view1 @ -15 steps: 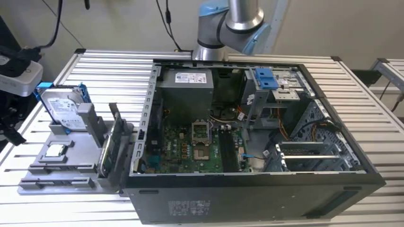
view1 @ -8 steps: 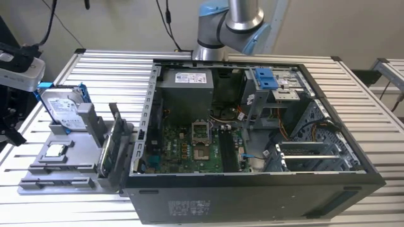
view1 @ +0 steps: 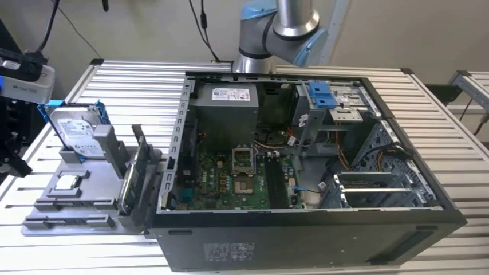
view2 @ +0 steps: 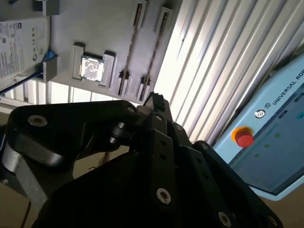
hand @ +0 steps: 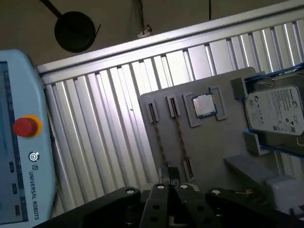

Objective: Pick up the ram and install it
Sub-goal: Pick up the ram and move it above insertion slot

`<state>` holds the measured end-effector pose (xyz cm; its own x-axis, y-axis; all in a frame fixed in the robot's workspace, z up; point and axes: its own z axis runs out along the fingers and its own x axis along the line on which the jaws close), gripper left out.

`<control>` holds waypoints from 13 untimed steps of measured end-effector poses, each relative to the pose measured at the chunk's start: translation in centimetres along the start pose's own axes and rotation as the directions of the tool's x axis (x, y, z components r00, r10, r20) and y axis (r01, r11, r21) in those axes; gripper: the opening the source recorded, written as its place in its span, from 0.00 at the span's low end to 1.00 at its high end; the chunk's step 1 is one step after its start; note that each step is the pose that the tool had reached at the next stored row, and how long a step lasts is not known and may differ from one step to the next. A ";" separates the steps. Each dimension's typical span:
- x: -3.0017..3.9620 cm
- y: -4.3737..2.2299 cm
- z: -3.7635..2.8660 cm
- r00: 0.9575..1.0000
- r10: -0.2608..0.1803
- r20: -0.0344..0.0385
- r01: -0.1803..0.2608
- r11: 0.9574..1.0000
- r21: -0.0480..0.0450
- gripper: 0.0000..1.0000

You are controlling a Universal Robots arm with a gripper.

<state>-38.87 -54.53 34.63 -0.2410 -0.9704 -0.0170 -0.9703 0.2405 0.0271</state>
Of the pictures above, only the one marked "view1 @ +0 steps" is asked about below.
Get black RAM slot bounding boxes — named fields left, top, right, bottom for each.
left=269, top=156, right=280, bottom=209
left=273, top=156, right=285, bottom=209
left=264, top=156, right=276, bottom=209

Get hard disk in blue carrier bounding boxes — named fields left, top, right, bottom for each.
left=37, top=99, right=112, bottom=164

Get silver CPU chip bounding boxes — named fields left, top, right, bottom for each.
left=55, top=175, right=81, bottom=191

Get grey plastic parts rack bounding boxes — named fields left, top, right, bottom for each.
left=20, top=124, right=169, bottom=237

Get green graphics card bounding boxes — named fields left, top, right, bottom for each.
left=117, top=136, right=153, bottom=216

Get green motherboard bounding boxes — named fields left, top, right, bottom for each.
left=173, top=148, right=306, bottom=211

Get grey power supply unit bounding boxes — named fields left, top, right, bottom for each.
left=189, top=82, right=261, bottom=150

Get metal socket cover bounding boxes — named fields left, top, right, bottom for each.
left=232, top=147, right=256, bottom=174

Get CPU socket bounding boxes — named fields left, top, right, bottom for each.
left=233, top=176, right=256, bottom=195

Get thin metal locking lever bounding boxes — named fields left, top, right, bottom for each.
left=250, top=142, right=261, bottom=174

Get grey metal drive cage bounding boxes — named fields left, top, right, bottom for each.
left=292, top=81, right=378, bottom=157

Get blue plastic drive latch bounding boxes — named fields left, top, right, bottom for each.
left=316, top=93, right=337, bottom=109
left=308, top=82, right=332, bottom=100

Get black open PC case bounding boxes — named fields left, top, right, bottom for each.
left=144, top=70, right=468, bottom=273

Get grey metal disk bay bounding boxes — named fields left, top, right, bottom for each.
left=330, top=171, right=417, bottom=209

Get aluminium slat side table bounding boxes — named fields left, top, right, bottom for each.
left=445, top=70, right=489, bottom=115

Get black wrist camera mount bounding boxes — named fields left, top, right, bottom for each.
left=0, top=48, right=49, bottom=84

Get thick black camera cable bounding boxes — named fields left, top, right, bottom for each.
left=36, top=0, right=61, bottom=54

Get black hanging cable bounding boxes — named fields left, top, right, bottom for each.
left=189, top=0, right=222, bottom=62

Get black cable with blue plug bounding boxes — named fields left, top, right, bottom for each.
left=290, top=185, right=325, bottom=195

